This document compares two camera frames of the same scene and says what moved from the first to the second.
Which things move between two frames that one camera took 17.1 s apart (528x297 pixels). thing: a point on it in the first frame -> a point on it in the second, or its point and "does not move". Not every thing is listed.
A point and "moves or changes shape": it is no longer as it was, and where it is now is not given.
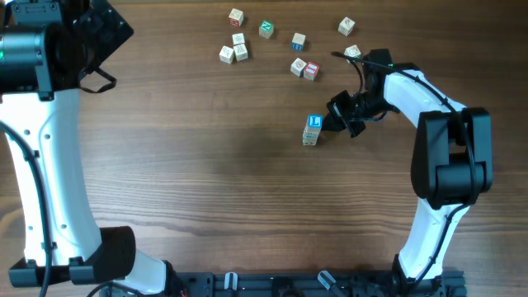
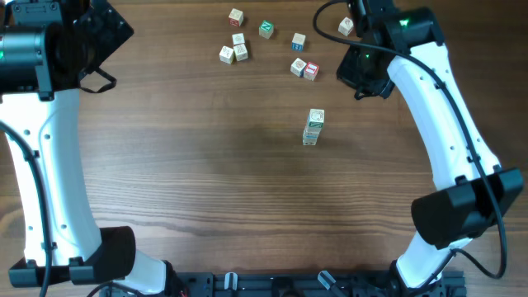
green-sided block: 352,51 moves or changes shape
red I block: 311,71 does not move
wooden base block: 309,142 does not move
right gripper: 336,106 -> 345,74
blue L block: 313,125 does not move
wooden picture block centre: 298,66 does not move
